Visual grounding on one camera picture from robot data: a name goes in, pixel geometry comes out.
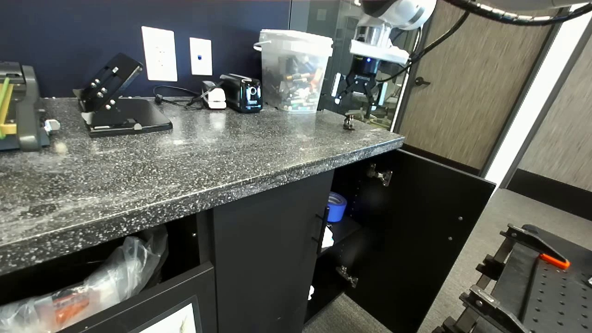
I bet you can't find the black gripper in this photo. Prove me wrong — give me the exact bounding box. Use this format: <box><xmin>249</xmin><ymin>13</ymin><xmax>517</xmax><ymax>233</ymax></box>
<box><xmin>341</xmin><ymin>53</ymin><xmax>384</xmax><ymax>120</ymax></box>

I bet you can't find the black cabinet with granite countertop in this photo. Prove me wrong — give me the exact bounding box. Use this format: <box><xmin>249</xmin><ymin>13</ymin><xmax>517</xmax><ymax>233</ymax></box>
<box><xmin>0</xmin><ymin>90</ymin><xmax>408</xmax><ymax>333</ymax></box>

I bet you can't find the clear plastic bucket with lid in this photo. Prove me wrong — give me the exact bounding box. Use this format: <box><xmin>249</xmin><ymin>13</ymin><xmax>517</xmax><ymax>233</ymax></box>
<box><xmin>252</xmin><ymin>28</ymin><xmax>336</xmax><ymax>115</ymax></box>

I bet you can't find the metal door hinge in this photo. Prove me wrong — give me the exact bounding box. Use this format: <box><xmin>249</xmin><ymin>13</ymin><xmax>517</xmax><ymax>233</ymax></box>
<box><xmin>367</xmin><ymin>163</ymin><xmax>397</xmax><ymax>189</ymax></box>
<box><xmin>336</xmin><ymin>263</ymin><xmax>363</xmax><ymax>290</ymax></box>

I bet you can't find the blue tape roll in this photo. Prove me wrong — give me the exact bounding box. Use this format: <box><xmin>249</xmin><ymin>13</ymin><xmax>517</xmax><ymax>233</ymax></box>
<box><xmin>326</xmin><ymin>190</ymin><xmax>350</xmax><ymax>226</ymax></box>

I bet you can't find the small white desk item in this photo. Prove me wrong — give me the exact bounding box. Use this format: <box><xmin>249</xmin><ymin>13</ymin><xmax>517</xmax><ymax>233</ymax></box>
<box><xmin>200</xmin><ymin>79</ymin><xmax>230</xmax><ymax>113</ymax></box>

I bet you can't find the open black cabinet door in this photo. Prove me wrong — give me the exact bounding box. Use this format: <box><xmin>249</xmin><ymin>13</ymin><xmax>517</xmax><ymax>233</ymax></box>
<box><xmin>336</xmin><ymin>148</ymin><xmax>498</xmax><ymax>333</ymax></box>

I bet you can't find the closed black cabinet door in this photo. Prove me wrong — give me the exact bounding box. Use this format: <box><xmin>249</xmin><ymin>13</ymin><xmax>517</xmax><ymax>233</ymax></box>
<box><xmin>212</xmin><ymin>170</ymin><xmax>336</xmax><ymax>333</ymax></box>

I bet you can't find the black perforated table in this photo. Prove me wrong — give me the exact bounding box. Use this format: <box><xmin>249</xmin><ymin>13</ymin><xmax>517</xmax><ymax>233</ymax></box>
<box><xmin>493</xmin><ymin>237</ymin><xmax>592</xmax><ymax>333</ymax></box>

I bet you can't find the white paper drawer label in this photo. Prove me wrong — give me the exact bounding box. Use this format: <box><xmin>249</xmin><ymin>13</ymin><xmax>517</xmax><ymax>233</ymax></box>
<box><xmin>136</xmin><ymin>300</ymin><xmax>200</xmax><ymax>333</ymax></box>

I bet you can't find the clear plastic bag in cubby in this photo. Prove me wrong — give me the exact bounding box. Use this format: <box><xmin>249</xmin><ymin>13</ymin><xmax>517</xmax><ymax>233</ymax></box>
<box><xmin>0</xmin><ymin>227</ymin><xmax>171</xmax><ymax>333</ymax></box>

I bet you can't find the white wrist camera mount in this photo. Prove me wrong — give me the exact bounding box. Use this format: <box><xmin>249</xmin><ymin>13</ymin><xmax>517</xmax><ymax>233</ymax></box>
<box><xmin>348</xmin><ymin>37</ymin><xmax>411</xmax><ymax>66</ymax></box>

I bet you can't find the thin black cable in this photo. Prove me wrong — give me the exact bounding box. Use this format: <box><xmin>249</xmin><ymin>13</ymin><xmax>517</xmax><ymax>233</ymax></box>
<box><xmin>374</xmin><ymin>9</ymin><xmax>472</xmax><ymax>85</ymax></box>

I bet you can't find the small white wall plate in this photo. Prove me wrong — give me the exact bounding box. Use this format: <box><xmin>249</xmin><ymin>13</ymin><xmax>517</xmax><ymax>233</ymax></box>
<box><xmin>188</xmin><ymin>35</ymin><xmax>215</xmax><ymax>78</ymax></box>

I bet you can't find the thin black desk cord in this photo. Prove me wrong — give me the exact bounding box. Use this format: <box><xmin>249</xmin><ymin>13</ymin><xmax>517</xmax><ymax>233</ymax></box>
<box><xmin>154</xmin><ymin>90</ymin><xmax>208</xmax><ymax>111</ymax></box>

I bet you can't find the thick black cable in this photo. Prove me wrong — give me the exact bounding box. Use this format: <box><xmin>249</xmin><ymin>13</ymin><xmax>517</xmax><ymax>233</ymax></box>
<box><xmin>445</xmin><ymin>0</ymin><xmax>592</xmax><ymax>28</ymax></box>

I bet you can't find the large white wall outlet plate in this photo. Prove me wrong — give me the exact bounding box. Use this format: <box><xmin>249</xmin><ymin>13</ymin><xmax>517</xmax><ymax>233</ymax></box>
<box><xmin>139</xmin><ymin>24</ymin><xmax>180</xmax><ymax>85</ymax></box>

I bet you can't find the black clamp with orange handle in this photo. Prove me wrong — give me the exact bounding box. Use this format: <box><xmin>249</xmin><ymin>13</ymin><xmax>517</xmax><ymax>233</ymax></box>
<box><xmin>434</xmin><ymin>222</ymin><xmax>578</xmax><ymax>333</ymax></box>

